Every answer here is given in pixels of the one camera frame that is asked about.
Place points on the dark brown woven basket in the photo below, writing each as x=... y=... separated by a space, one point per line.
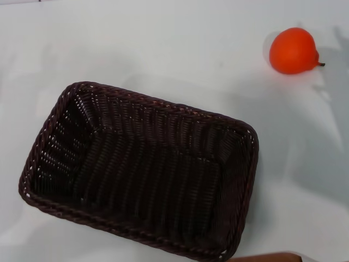
x=152 y=174

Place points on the brown rounded object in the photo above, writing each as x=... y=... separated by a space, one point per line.
x=268 y=258

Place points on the orange pear fruit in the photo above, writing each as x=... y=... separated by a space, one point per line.
x=291 y=50

